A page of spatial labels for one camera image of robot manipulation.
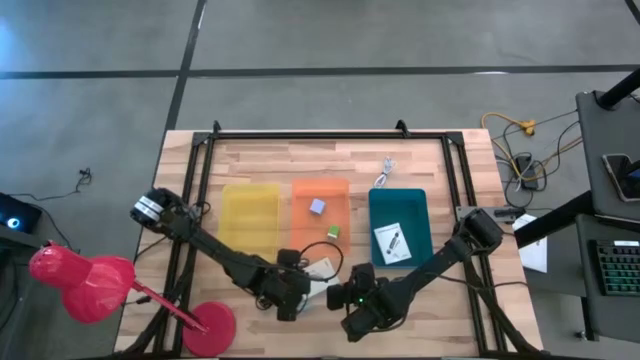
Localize coiled white cable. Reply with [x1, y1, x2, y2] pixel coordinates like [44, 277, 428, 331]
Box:
[374, 156, 397, 189]

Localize yellow translucent plastic bin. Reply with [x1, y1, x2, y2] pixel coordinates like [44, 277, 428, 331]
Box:
[217, 182, 282, 262]

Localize white instruction booklet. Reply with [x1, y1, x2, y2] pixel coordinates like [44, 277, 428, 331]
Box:
[373, 222, 413, 266]

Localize grey workstation desk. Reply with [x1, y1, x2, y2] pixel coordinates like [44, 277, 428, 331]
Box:
[513, 89, 640, 346]

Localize black pole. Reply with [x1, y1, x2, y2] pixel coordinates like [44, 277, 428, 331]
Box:
[597, 68, 640, 111]

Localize yellow floor cable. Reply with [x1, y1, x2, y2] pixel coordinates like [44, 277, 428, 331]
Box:
[480, 112, 584, 184]

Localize teal plastic bin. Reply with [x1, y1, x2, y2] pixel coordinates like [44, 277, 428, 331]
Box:
[368, 187, 435, 270]

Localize black power adapter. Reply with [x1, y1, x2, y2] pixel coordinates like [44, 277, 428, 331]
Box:
[514, 154, 540, 191]

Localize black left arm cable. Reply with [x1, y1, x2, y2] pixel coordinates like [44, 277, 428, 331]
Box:
[298, 241, 346, 282]

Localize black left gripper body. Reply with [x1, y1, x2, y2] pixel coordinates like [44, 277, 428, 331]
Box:
[259, 248, 312, 322]

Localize red desk lamp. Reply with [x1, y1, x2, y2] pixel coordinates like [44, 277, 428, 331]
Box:
[28, 242, 238, 358]

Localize white paper sheet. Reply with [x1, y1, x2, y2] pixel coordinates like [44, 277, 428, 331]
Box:
[512, 213, 549, 274]

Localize orange translucent plastic bin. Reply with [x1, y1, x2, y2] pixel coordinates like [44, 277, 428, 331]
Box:
[290, 178, 352, 259]

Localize white printed card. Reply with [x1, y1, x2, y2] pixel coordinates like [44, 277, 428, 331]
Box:
[303, 256, 342, 298]

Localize grey mounting plate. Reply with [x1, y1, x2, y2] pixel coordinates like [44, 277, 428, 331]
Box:
[455, 204, 527, 224]

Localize black smartphone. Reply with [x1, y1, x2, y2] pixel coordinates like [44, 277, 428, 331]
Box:
[602, 153, 640, 203]

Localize thin black floor cable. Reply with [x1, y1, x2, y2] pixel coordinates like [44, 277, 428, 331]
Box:
[9, 168, 93, 201]

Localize backlit black keyboard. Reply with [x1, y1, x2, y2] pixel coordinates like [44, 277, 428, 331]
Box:
[592, 239, 640, 297]

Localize black metal rig frame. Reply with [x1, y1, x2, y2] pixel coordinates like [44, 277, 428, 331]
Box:
[132, 119, 544, 359]

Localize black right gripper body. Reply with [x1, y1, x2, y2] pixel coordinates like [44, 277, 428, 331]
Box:
[326, 262, 381, 314]

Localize black device with blue light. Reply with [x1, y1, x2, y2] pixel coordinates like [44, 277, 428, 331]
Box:
[0, 192, 44, 236]

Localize tangled black floor cables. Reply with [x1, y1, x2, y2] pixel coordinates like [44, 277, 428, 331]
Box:
[492, 119, 585, 197]

